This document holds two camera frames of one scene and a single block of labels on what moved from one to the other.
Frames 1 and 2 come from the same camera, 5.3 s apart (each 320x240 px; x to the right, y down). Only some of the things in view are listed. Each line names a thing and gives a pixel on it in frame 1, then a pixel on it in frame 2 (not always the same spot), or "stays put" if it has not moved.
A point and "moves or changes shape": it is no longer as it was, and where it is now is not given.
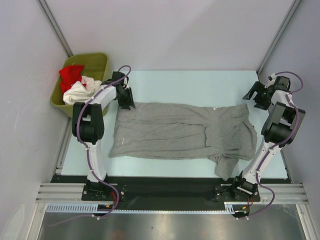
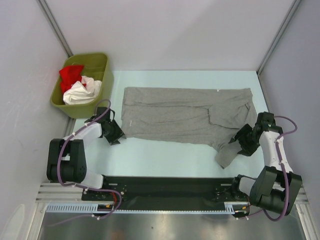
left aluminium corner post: (55, 26) stays put
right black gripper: (258, 87) → (247, 149)
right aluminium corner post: (295, 3) stays put
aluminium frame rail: (59, 192) stays put
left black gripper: (125, 105) → (118, 133)
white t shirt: (81, 91) stays put
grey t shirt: (224, 133) moves or changes shape
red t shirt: (70, 74) stays put
